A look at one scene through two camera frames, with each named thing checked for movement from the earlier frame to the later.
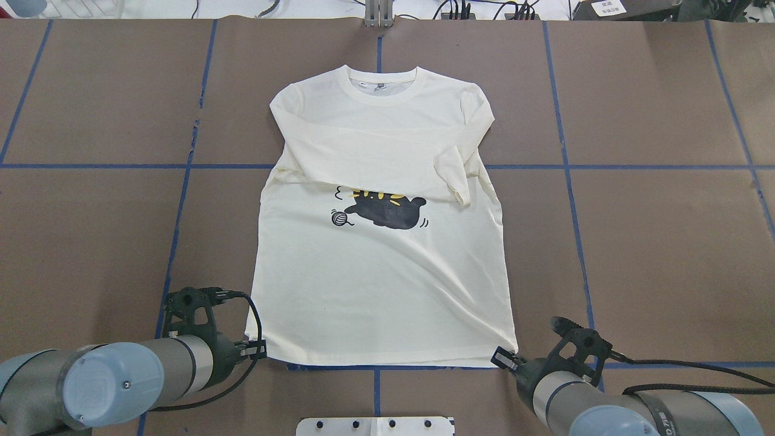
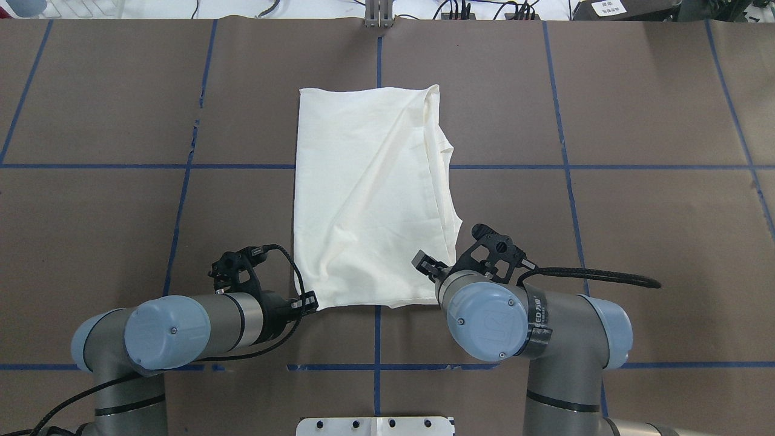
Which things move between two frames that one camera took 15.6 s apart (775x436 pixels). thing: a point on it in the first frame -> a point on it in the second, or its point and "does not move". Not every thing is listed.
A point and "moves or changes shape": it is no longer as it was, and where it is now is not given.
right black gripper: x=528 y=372 -> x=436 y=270
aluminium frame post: x=379 y=13 does not move
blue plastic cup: x=28 y=8 does not move
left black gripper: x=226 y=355 -> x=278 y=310
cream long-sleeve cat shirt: x=380 y=240 moves or changes shape
